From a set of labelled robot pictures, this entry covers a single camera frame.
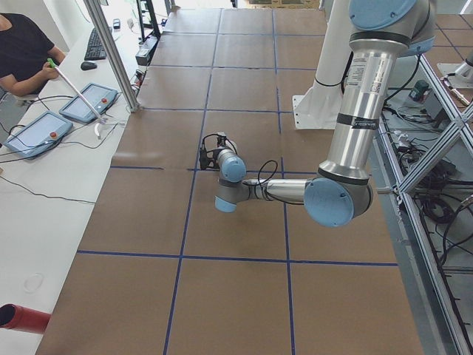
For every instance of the white stick with green handle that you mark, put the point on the white stick with green handle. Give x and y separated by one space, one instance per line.
79 94

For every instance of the seated person in black shirt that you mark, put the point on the seated person in black shirt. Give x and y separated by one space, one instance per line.
25 49

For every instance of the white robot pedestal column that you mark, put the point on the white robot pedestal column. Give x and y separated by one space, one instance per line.
319 106

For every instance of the near blue teach pendant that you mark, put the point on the near blue teach pendant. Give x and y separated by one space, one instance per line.
39 136

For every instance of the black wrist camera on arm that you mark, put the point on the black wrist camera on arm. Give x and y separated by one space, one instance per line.
203 159

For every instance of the aluminium frame post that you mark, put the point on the aluminium frame post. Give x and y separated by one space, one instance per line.
99 21

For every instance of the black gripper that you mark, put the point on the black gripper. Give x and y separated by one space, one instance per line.
211 157

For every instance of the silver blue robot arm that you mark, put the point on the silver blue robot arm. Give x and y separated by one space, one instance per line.
382 32

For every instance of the aluminium truss frame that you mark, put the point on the aluminium truss frame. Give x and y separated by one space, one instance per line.
422 162

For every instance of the black keyboard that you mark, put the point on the black keyboard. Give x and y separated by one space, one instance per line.
94 49

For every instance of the black computer mouse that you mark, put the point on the black computer mouse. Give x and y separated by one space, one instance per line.
88 65

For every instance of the red fire extinguisher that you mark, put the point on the red fire extinguisher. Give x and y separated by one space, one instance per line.
20 318

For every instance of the brown paper table cover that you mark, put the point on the brown paper table cover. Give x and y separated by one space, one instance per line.
160 271

